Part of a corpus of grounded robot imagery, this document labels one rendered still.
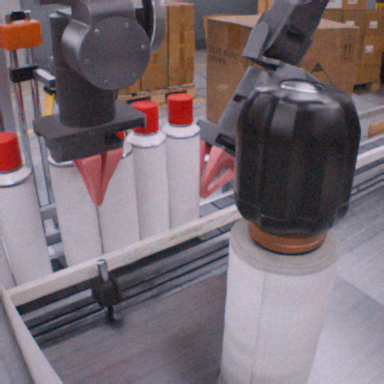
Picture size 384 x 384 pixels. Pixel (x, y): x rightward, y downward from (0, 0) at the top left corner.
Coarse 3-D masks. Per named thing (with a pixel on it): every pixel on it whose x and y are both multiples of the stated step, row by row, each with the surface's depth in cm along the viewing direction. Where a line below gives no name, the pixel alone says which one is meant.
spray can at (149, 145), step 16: (144, 112) 52; (144, 144) 53; (160, 144) 54; (144, 160) 54; (160, 160) 55; (144, 176) 55; (160, 176) 56; (144, 192) 56; (160, 192) 57; (144, 208) 57; (160, 208) 58; (144, 224) 59; (160, 224) 59
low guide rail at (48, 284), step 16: (368, 160) 82; (192, 224) 61; (208, 224) 62; (224, 224) 64; (144, 240) 57; (160, 240) 58; (176, 240) 59; (112, 256) 54; (128, 256) 56; (144, 256) 57; (64, 272) 51; (80, 272) 52; (16, 288) 48; (32, 288) 49; (48, 288) 50; (16, 304) 48
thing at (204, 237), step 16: (368, 144) 95; (208, 208) 71; (224, 208) 71; (192, 240) 63; (208, 240) 64; (64, 256) 59; (160, 256) 60; (112, 272) 57; (128, 272) 57; (64, 288) 54; (80, 288) 54; (32, 304) 51; (48, 304) 51
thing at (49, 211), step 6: (378, 108) 92; (360, 114) 89; (366, 114) 90; (372, 114) 91; (204, 162) 68; (204, 168) 68; (54, 204) 56; (42, 210) 55; (48, 210) 55; (54, 210) 55; (42, 216) 55; (48, 216) 55; (54, 216) 56; (0, 228) 52
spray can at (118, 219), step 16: (128, 144) 52; (128, 160) 52; (112, 176) 51; (128, 176) 52; (112, 192) 52; (128, 192) 53; (112, 208) 53; (128, 208) 54; (112, 224) 54; (128, 224) 55; (112, 240) 56; (128, 240) 56
